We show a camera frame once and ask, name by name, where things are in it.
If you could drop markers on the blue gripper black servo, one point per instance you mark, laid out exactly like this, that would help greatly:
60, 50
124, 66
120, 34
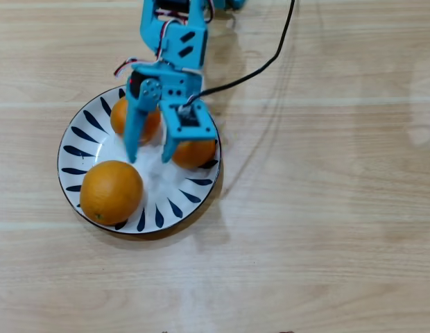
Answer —
173, 91

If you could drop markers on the orange with dark scar marks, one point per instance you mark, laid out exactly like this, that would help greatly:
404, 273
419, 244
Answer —
117, 118

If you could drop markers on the small orange with green stem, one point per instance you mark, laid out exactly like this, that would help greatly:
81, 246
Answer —
194, 155

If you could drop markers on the large orange with stem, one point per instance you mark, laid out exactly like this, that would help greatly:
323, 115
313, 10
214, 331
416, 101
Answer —
111, 192

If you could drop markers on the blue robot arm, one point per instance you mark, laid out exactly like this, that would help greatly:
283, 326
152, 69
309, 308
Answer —
187, 41

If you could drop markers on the white plate with blue strokes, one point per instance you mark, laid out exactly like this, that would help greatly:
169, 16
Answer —
159, 184

